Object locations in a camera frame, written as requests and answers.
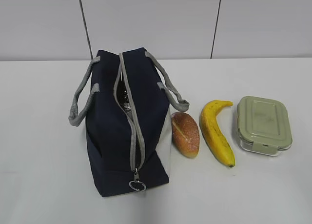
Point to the navy blue lunch bag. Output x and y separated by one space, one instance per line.
125 101

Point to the brown bread roll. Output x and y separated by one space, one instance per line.
185 134

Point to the yellow banana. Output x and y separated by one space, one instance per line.
212 134

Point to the green lid glass container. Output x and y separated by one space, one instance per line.
263 126

